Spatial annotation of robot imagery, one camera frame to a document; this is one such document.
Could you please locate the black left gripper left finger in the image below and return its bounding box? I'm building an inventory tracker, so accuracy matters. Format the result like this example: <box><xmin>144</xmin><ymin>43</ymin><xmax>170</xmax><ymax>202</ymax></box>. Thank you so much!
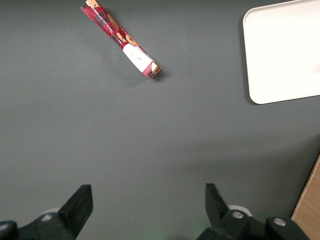
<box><xmin>0</xmin><ymin>184</ymin><xmax>94</xmax><ymax>240</ymax></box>

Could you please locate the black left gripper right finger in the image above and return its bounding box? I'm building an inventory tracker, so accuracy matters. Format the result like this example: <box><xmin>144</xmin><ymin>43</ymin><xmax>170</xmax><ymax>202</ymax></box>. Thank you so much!
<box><xmin>194</xmin><ymin>183</ymin><xmax>311</xmax><ymax>240</ymax></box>

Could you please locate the red cookie box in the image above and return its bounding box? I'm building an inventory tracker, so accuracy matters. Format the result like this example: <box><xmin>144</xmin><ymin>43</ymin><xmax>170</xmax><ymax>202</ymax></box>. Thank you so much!
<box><xmin>80</xmin><ymin>0</ymin><xmax>162</xmax><ymax>80</ymax></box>

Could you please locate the white rectangular tray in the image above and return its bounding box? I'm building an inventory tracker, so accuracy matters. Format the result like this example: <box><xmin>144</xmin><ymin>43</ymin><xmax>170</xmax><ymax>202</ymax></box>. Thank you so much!
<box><xmin>242</xmin><ymin>0</ymin><xmax>320</xmax><ymax>105</ymax></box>

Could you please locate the wooden drawer cabinet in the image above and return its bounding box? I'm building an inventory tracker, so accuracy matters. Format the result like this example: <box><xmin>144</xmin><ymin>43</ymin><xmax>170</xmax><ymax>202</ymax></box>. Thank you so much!
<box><xmin>290</xmin><ymin>153</ymin><xmax>320</xmax><ymax>240</ymax></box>

